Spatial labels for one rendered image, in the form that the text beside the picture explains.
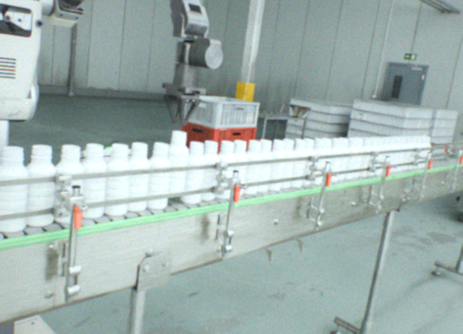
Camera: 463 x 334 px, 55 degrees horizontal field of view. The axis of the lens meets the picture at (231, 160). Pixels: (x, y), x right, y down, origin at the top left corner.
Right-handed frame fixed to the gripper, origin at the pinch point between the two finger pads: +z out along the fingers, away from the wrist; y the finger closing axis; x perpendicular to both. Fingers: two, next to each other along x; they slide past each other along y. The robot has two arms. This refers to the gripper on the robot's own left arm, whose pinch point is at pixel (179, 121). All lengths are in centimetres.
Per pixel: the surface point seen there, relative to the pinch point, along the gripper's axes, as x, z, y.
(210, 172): -10.6, 13.6, -3.2
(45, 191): 35.7, 14.3, -3.4
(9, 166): 42.5, 8.9, -2.7
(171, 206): 1.4, 22.2, -2.6
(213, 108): -179, 19, 175
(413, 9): -1033, -215, 415
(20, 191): 40.7, 13.8, -4.0
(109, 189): 20.3, 15.8, -2.5
